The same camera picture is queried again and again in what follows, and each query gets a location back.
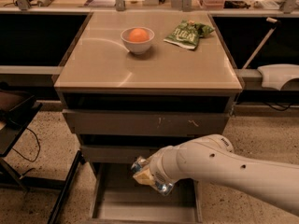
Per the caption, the grey drawer cabinet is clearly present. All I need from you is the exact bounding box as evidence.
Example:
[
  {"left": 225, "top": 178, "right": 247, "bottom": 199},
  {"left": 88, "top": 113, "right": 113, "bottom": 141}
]
[{"left": 53, "top": 10, "right": 245, "bottom": 224}]

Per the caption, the bottom grey drawer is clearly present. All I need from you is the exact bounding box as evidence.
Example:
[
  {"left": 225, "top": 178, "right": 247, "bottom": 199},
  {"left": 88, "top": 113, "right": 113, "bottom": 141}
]
[{"left": 90, "top": 163, "right": 202, "bottom": 224}]

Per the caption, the black cable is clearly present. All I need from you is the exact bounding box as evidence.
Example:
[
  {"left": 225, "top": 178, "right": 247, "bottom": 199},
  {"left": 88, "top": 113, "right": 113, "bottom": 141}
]
[{"left": 8, "top": 119, "right": 42, "bottom": 163}]

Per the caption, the grey drawer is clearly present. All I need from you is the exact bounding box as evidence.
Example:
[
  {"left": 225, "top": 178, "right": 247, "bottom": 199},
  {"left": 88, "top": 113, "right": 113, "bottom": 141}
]
[
  {"left": 63, "top": 109, "right": 229, "bottom": 137},
  {"left": 81, "top": 145, "right": 159, "bottom": 164},
  {"left": 90, "top": 163, "right": 202, "bottom": 224}
]

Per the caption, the top grey drawer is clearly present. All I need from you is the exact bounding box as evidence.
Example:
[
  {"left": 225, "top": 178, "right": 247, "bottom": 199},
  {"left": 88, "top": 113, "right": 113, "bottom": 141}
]
[{"left": 63, "top": 109, "right": 229, "bottom": 137}]

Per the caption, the middle grey drawer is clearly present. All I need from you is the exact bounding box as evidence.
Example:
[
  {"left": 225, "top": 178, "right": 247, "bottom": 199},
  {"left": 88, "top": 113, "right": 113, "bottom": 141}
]
[{"left": 81, "top": 145, "right": 159, "bottom": 164}]

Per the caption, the white ceramic bowl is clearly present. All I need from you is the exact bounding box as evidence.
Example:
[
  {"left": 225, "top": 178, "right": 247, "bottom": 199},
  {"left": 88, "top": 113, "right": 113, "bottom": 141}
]
[{"left": 121, "top": 27, "right": 155, "bottom": 54}]

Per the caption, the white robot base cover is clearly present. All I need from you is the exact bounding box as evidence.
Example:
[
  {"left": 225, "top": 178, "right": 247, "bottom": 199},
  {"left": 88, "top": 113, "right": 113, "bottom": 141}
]
[{"left": 258, "top": 63, "right": 299, "bottom": 91}]

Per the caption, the black side cart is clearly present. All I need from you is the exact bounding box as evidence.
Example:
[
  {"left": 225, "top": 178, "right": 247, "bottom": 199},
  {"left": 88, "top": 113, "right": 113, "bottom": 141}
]
[{"left": 0, "top": 81, "right": 87, "bottom": 224}]

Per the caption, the white stick handle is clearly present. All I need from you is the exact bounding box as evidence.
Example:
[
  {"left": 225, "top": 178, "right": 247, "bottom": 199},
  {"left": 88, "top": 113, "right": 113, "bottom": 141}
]
[{"left": 242, "top": 17, "right": 281, "bottom": 69}]

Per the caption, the orange fruit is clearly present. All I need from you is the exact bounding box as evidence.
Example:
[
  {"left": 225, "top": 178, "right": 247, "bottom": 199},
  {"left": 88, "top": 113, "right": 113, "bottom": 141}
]
[{"left": 128, "top": 28, "right": 150, "bottom": 42}]

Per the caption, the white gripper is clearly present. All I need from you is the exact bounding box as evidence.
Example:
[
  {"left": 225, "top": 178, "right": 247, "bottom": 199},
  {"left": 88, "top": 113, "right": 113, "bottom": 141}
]
[{"left": 133, "top": 146, "right": 180, "bottom": 186}]

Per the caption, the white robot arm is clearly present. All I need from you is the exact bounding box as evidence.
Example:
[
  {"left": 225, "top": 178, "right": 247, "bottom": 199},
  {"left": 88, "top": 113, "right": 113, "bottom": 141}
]
[{"left": 132, "top": 134, "right": 299, "bottom": 216}]

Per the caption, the green chip bag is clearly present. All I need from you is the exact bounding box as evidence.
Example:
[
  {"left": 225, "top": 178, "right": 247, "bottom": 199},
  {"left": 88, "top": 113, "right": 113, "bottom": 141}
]
[{"left": 164, "top": 20, "right": 214, "bottom": 50}]

